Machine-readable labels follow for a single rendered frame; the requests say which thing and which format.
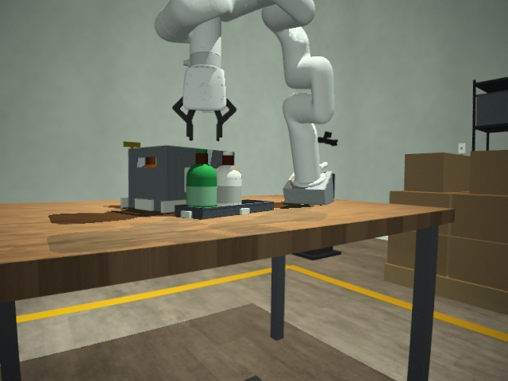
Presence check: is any green and brown bottle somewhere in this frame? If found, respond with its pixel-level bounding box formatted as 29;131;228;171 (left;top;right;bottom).
187;149;217;208

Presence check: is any brown bottle with green cap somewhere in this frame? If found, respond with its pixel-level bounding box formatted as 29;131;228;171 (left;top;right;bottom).
143;157;156;167

